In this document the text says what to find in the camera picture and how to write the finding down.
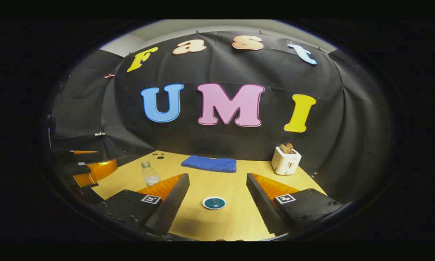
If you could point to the white teacup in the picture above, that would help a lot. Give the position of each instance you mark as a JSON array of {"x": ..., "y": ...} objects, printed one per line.
[{"x": 204, "y": 204}]

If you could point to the white toaster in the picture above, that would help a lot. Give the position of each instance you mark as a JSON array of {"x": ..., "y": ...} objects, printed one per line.
[{"x": 284, "y": 165}]

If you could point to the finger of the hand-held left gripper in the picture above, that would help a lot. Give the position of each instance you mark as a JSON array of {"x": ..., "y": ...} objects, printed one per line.
[
  {"x": 81, "y": 169},
  {"x": 83, "y": 156}
]

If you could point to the blue folded towel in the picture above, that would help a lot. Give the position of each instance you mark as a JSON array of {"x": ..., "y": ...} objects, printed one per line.
[{"x": 210, "y": 164}]

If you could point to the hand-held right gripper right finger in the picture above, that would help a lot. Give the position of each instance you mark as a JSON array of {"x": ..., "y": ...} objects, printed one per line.
[{"x": 262, "y": 203}]

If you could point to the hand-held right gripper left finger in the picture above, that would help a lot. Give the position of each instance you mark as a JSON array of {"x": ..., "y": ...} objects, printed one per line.
[{"x": 174, "y": 203}]

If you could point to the clear plastic water bottle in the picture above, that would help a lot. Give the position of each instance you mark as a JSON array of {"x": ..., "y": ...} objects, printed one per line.
[{"x": 150, "y": 175}]

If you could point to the toast slice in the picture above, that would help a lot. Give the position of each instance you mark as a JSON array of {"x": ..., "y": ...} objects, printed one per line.
[
  {"x": 290, "y": 147},
  {"x": 283, "y": 148}
]

